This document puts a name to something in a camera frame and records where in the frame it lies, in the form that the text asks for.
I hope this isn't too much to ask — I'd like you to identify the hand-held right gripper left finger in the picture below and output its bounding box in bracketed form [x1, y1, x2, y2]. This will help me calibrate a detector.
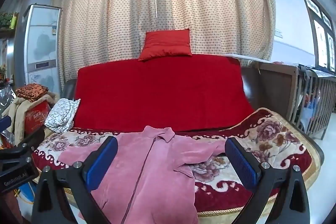
[31, 136, 118, 224]

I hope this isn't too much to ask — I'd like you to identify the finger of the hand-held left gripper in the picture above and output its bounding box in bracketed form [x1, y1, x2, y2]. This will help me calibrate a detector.
[0, 126, 46, 165]

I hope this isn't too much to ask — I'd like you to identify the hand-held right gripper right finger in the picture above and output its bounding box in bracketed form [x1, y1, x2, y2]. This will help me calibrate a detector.
[224, 137, 314, 224]

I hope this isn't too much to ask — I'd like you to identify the pink fleece jacket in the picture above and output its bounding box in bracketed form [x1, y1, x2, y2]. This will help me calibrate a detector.
[58, 126, 226, 224]

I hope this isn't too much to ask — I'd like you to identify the red cardboard box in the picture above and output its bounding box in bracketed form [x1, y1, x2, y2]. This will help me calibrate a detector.
[24, 103, 51, 135]

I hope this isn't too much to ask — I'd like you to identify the white black patterned cloth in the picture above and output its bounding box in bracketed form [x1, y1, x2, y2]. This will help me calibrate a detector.
[44, 98, 81, 133]

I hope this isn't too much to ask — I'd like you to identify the floral blanket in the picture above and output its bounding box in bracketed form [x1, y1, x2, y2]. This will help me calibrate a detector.
[33, 108, 322, 216]

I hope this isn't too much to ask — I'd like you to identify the silver foil sheet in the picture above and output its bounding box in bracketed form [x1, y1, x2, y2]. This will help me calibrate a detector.
[0, 85, 17, 132]

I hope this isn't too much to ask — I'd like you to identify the orange black patterned cloth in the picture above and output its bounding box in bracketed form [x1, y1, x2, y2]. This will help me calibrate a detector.
[15, 84, 49, 102]

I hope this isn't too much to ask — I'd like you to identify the dark brown sofa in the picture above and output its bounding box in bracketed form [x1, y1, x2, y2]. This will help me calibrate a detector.
[62, 65, 324, 161]

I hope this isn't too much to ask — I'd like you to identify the brown wooden crib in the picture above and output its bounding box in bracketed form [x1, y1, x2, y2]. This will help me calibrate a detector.
[241, 60, 336, 140]

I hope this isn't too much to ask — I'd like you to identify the red sofa cover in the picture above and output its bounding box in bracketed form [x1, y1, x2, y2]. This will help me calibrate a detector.
[73, 54, 255, 132]

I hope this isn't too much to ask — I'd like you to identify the silver refrigerator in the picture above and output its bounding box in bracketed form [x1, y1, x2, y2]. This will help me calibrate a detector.
[14, 4, 63, 94]

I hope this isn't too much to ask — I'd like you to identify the white board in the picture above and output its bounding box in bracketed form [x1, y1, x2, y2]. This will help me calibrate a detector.
[223, 53, 273, 63]

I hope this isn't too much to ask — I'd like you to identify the red pillow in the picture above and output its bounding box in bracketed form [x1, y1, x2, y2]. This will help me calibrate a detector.
[138, 28, 193, 62]

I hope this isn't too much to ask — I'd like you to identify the dotted beige curtain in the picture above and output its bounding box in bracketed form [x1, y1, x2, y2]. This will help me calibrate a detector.
[51, 0, 276, 88]

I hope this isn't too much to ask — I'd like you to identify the dark window frame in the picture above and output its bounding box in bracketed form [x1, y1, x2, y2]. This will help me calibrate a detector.
[297, 0, 336, 71]

